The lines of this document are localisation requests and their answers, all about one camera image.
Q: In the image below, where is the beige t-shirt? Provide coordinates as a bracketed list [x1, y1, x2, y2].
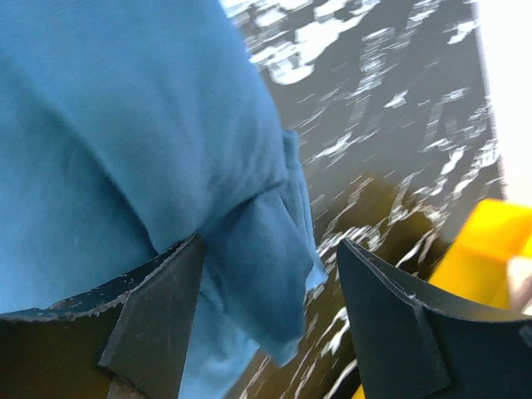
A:
[506, 257, 532, 316]

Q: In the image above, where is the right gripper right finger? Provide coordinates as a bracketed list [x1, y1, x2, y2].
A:
[337, 240, 531, 399]

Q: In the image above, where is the blue t-shirt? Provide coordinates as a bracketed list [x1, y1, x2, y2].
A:
[1, 1, 326, 398]

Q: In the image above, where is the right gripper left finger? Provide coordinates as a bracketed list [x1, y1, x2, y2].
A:
[1, 236, 204, 398]

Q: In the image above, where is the yellow plastic bin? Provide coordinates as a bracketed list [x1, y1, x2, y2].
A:
[356, 199, 531, 398]

